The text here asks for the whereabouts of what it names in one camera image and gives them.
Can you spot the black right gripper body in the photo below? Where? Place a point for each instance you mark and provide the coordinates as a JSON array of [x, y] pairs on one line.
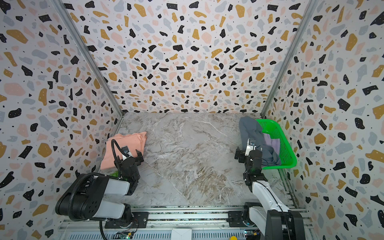
[[245, 154]]

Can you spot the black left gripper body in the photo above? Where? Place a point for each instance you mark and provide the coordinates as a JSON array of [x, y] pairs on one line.
[[136, 160]]

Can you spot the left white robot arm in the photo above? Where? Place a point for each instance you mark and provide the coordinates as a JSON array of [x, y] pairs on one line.
[[84, 199]]

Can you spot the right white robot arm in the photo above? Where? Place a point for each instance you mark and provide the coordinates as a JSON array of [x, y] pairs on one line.
[[272, 218]]

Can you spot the green plastic ball cluster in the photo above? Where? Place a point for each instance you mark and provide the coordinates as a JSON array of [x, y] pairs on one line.
[[114, 174]]

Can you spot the lavender t-shirt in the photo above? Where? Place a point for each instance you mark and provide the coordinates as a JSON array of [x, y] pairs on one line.
[[273, 145]]

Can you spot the grey t-shirt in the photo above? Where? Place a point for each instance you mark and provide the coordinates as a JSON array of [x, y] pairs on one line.
[[251, 129]]

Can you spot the green plastic laundry basket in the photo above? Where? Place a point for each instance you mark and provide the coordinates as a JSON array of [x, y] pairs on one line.
[[286, 154]]

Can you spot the left green circuit board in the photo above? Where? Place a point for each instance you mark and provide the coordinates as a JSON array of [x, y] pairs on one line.
[[123, 236]]

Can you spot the right circuit board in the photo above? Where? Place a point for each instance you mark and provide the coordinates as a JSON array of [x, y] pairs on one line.
[[252, 235]]

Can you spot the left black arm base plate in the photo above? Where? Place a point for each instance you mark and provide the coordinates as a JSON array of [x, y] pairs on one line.
[[138, 220]]

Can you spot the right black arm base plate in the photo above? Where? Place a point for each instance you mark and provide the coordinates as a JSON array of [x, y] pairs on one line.
[[236, 219]]

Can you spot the white centre bracket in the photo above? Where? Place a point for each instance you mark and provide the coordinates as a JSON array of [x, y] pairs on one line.
[[181, 234]]

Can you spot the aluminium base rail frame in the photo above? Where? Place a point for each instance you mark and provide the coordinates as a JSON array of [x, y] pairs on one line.
[[207, 223]]

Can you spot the right aluminium corner post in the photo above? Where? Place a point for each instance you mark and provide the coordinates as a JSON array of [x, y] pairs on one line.
[[290, 54]]

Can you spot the aluminium corner post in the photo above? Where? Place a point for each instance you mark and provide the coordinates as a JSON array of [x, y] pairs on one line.
[[290, 54], [65, 16]]

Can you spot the left aluminium corner post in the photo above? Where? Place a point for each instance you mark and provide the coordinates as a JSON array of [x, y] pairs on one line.
[[65, 16]]

